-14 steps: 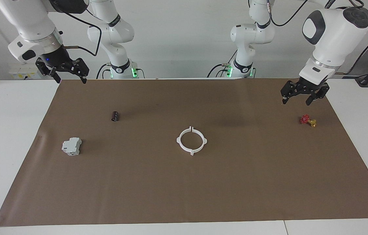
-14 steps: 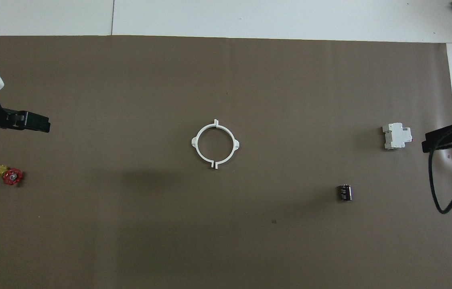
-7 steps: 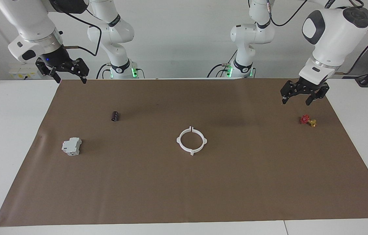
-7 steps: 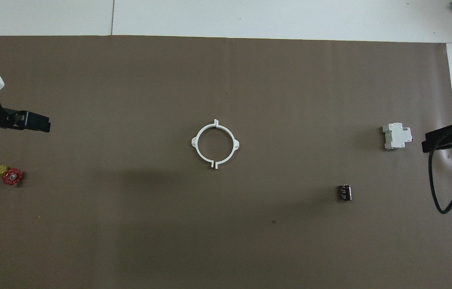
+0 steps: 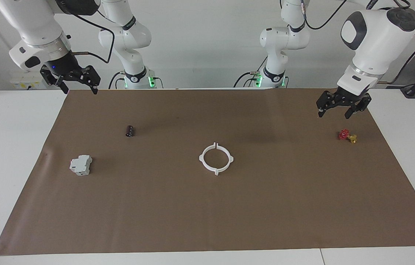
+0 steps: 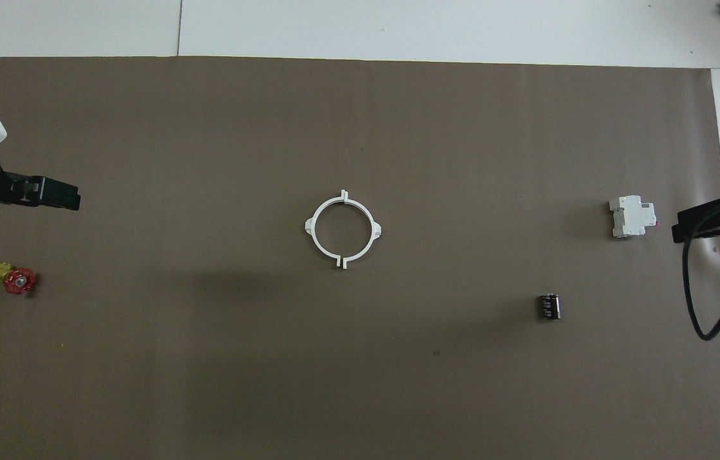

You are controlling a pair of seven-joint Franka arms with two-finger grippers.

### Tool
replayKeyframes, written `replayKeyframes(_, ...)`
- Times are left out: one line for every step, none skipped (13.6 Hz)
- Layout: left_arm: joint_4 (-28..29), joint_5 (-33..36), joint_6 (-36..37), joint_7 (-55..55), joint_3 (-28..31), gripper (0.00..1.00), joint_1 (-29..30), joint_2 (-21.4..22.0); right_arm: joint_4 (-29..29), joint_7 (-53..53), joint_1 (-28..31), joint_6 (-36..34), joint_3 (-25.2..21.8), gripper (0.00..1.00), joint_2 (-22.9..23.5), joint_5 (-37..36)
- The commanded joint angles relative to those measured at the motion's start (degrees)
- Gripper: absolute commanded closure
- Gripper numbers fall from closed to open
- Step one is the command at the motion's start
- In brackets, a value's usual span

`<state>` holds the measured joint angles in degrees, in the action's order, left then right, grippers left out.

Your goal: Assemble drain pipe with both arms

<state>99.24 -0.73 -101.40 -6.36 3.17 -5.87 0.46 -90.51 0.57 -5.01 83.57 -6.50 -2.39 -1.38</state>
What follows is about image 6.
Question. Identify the white half pipe clamp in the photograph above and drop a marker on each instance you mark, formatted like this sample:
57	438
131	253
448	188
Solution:
374	229
311	227

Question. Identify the white circuit breaker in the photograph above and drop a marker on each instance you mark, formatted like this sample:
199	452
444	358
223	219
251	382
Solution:
631	217

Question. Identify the black cylindrical capacitor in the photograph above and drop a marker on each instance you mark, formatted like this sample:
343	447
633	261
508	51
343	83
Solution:
549	306

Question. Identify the brown paper table mat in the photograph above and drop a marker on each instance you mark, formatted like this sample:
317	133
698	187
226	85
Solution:
360	358

